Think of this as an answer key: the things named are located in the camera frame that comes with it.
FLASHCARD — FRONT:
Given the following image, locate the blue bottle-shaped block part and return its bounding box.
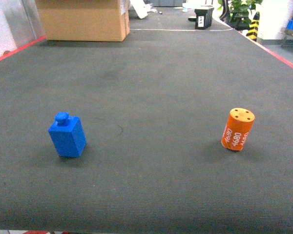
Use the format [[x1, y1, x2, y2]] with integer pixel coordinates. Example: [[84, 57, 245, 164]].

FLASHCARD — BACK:
[[48, 112, 86, 157]]

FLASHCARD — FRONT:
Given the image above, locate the orange cylindrical cap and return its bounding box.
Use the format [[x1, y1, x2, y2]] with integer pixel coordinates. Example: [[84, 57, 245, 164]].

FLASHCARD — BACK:
[[221, 108, 255, 151]]

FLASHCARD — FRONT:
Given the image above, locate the dark grey floor mat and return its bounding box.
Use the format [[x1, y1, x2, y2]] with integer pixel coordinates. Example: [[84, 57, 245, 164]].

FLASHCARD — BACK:
[[0, 6, 293, 232]]

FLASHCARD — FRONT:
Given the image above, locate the white plastic wrapped bundle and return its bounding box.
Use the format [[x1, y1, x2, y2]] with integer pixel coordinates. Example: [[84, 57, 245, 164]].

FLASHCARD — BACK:
[[129, 0, 151, 19]]

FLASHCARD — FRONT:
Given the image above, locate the black crate with label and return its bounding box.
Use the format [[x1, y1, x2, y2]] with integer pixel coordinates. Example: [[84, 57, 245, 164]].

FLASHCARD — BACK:
[[194, 7, 214, 30]]

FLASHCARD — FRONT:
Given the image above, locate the large cardboard box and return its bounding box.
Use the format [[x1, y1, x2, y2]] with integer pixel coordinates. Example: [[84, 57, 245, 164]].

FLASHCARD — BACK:
[[35, 0, 130, 42]]

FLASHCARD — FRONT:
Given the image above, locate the yellow black traffic cone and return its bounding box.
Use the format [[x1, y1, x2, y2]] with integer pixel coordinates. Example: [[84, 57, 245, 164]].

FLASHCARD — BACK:
[[246, 12, 260, 41]]

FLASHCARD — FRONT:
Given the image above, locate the green potted plant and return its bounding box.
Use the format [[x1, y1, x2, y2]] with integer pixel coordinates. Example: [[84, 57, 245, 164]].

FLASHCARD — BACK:
[[217, 0, 263, 24]]

